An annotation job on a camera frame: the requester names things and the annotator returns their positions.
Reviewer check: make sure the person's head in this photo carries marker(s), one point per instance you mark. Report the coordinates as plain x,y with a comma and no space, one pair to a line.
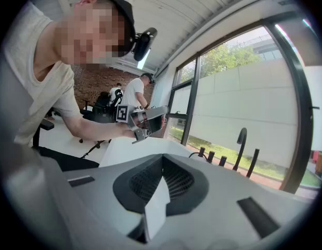
90,32

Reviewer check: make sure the black window frame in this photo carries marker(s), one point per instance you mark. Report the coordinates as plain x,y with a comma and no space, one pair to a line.
303,113

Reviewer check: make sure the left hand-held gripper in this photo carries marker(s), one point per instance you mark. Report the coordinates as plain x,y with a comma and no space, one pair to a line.
156,111

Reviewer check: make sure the black curved faucet spout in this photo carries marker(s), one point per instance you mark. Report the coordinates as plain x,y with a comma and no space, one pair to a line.
242,144

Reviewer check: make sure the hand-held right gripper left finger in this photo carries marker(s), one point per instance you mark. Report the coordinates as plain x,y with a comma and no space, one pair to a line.
124,189

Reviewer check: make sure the small ceiling light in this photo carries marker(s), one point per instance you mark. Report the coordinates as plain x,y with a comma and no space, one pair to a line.
143,60

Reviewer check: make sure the green tree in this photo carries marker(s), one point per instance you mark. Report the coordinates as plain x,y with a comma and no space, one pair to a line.
228,59

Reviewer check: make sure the green exit sign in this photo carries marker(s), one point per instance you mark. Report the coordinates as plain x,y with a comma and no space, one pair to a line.
283,2

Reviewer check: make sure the black armrest office chair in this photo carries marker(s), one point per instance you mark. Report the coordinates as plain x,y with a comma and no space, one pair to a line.
62,160

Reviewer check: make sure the white concrete fence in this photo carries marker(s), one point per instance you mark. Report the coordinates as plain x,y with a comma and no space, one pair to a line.
249,108

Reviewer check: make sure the person's left hand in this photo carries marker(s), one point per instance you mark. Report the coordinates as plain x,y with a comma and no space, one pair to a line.
129,131

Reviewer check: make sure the door with brown panel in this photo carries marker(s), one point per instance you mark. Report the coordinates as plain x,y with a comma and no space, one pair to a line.
316,92

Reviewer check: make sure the person's white t-shirt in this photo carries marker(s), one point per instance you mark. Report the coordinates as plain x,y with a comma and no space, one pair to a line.
25,40

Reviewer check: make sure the black hand shower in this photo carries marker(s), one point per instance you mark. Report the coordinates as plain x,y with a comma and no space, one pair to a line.
254,163

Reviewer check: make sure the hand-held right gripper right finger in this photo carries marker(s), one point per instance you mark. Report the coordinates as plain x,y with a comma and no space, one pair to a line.
194,191

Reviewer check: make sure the black head camera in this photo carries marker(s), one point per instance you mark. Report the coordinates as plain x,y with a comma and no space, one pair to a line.
143,44

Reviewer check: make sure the grey building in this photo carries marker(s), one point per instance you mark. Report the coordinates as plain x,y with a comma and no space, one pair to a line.
267,48

